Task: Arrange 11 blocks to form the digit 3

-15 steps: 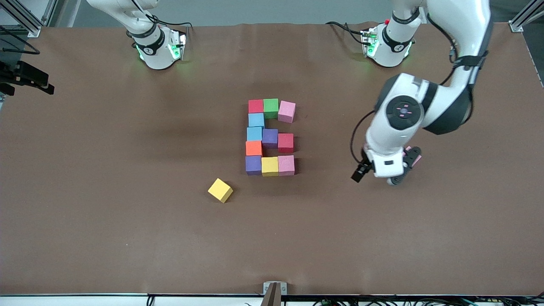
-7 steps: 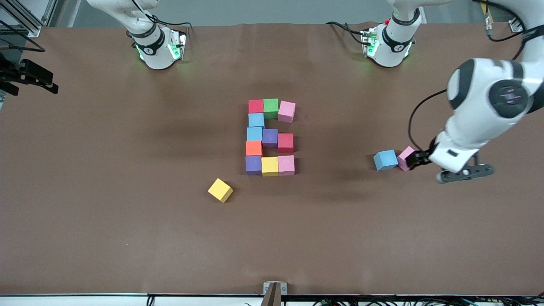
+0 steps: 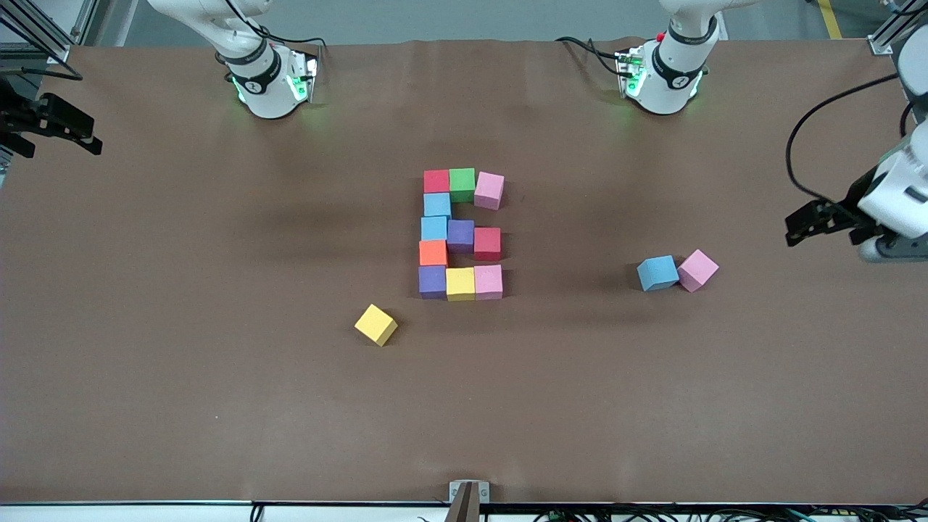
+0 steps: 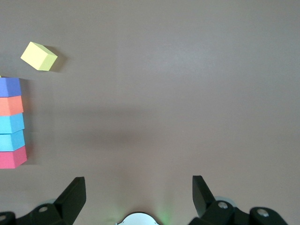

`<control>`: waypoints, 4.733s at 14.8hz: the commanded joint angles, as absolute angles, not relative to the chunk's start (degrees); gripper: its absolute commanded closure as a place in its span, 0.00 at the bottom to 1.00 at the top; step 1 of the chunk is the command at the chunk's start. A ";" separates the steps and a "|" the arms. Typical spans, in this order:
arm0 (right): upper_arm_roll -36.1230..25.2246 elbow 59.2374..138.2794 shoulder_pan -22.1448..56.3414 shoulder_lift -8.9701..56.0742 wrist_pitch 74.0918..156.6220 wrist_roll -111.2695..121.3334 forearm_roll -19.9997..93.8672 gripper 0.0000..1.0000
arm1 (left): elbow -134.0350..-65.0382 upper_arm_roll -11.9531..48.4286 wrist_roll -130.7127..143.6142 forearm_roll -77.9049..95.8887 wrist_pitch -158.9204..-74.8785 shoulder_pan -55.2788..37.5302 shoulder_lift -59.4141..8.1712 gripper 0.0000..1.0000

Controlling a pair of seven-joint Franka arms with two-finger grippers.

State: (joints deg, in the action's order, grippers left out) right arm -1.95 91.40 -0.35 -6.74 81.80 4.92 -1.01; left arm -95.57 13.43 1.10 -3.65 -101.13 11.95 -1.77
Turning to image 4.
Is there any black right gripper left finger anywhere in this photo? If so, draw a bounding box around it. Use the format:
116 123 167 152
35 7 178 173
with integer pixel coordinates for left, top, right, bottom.
0 176 87 225

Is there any blue foam cube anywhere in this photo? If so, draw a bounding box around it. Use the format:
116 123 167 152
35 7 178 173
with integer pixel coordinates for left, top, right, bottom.
0 112 25 135
0 129 26 152

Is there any brown table mat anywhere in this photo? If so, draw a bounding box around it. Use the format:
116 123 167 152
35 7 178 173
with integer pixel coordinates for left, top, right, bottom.
0 0 300 225

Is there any red foam cube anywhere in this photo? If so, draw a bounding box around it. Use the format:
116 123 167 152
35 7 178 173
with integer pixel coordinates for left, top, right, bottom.
0 145 28 170

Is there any orange foam cube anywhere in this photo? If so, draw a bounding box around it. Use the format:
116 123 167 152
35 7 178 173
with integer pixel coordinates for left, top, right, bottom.
0 95 24 117

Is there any purple foam cube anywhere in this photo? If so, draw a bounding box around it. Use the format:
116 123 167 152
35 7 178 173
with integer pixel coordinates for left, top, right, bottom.
0 77 23 98

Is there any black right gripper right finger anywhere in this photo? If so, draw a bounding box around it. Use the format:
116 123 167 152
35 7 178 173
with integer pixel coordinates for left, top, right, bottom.
188 175 289 225

